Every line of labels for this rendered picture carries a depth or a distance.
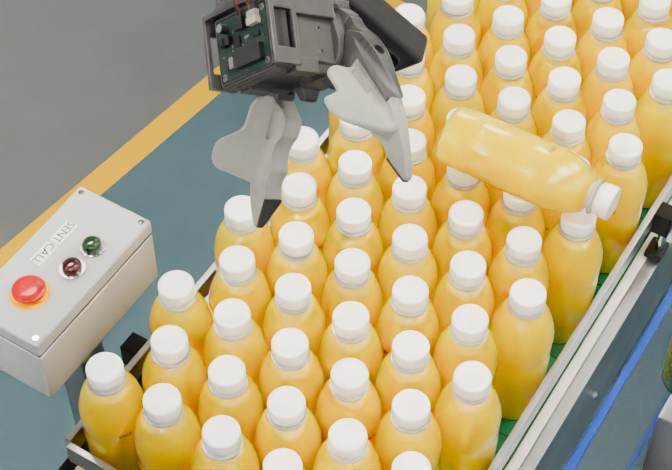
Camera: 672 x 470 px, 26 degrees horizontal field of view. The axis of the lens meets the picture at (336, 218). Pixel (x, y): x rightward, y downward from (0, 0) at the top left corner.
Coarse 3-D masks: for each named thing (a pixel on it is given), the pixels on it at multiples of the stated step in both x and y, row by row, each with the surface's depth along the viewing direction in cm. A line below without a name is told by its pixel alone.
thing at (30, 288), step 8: (16, 280) 155; (24, 280) 155; (32, 280) 155; (40, 280) 155; (16, 288) 154; (24, 288) 154; (32, 288) 154; (40, 288) 154; (16, 296) 153; (24, 296) 153; (32, 296) 153; (40, 296) 154
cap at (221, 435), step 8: (216, 416) 145; (224, 416) 145; (208, 424) 144; (216, 424) 144; (224, 424) 144; (232, 424) 144; (208, 432) 144; (216, 432) 144; (224, 432) 144; (232, 432) 144; (240, 432) 144; (208, 440) 143; (216, 440) 143; (224, 440) 143; (232, 440) 143; (240, 440) 144; (208, 448) 143; (216, 448) 143; (224, 448) 143; (232, 448) 143
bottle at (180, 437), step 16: (144, 416) 147; (192, 416) 150; (144, 432) 148; (160, 432) 147; (176, 432) 147; (192, 432) 149; (144, 448) 149; (160, 448) 148; (176, 448) 148; (192, 448) 150; (144, 464) 151; (160, 464) 149; (176, 464) 150
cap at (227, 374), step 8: (216, 360) 149; (224, 360) 149; (232, 360) 149; (240, 360) 149; (208, 368) 149; (216, 368) 149; (224, 368) 149; (232, 368) 149; (240, 368) 148; (208, 376) 148; (216, 376) 148; (224, 376) 148; (232, 376) 148; (240, 376) 148; (216, 384) 147; (224, 384) 147; (232, 384) 147; (240, 384) 148; (224, 392) 148; (232, 392) 148
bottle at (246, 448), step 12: (240, 444) 145; (192, 456) 148; (204, 456) 145; (216, 456) 144; (228, 456) 144; (240, 456) 145; (252, 456) 147; (192, 468) 147; (204, 468) 145; (216, 468) 145; (228, 468) 145; (240, 468) 145; (252, 468) 147
